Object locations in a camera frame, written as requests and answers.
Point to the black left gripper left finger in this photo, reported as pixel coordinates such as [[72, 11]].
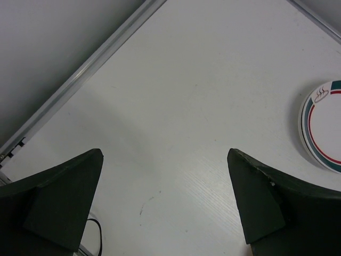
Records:
[[46, 213]]

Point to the left aluminium table rail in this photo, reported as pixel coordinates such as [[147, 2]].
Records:
[[78, 78]]

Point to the plain white plate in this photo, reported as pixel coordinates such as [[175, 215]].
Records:
[[319, 125]]

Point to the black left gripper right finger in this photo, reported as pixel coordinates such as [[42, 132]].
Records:
[[281, 214]]

